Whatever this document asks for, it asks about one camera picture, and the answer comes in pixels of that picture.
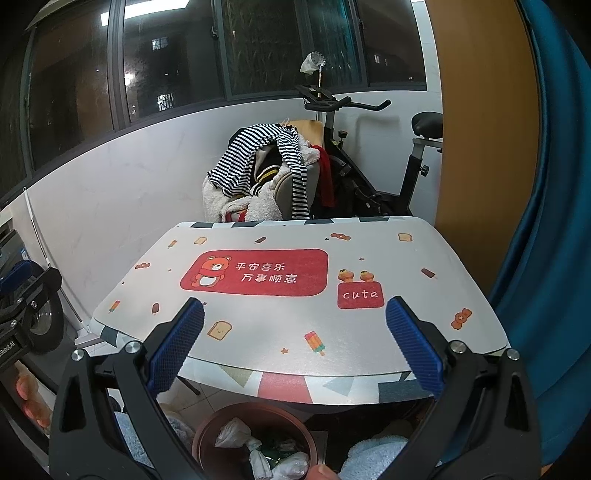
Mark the person's fluffy blue pajama leg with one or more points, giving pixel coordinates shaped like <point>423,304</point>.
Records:
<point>129,434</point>

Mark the red garment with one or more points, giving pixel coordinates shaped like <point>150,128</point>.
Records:
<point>328,180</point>

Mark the light blue towel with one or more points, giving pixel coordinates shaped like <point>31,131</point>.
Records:
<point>374,457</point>

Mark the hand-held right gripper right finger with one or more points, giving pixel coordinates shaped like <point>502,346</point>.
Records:
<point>415,346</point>

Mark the white bag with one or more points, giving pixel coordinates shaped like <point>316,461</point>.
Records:
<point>311,62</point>

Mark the person's right hand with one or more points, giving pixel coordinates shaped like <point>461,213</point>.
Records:
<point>322,473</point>

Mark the wooden door panel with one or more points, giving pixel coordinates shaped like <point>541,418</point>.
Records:
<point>485,138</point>

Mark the black jacket yellow stripes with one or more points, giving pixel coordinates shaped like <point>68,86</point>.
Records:
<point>265,177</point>

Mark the black exercise bike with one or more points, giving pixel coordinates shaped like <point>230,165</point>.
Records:
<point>411,180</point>

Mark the white tissue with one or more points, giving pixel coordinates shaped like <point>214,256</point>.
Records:
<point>258,464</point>

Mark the black folding table frame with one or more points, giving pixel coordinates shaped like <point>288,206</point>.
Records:
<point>189,385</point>

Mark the white plastic wrap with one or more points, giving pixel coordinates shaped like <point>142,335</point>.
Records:
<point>233,434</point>

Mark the reddish brown trash bin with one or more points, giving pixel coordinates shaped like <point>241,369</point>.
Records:
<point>207,424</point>

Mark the dark window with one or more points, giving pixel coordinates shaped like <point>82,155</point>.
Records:
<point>161,55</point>

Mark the person's left hand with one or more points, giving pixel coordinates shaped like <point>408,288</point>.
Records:
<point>32,399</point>

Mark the clear plastic wrap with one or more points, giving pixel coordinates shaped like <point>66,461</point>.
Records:
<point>291,467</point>

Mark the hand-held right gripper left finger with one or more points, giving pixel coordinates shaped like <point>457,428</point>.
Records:
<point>178,341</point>

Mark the pile of clothes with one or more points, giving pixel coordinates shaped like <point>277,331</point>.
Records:
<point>263,207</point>

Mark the black white striped shirt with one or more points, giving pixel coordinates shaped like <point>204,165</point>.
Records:
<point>240,161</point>

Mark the wooden chair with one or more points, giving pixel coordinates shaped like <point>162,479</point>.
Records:
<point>309,131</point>

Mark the black wheel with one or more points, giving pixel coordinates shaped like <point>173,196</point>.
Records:
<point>48,325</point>

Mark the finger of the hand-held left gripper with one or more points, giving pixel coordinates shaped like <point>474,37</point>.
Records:
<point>44,282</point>

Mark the blue curtain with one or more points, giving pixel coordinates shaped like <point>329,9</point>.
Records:
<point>554,230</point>

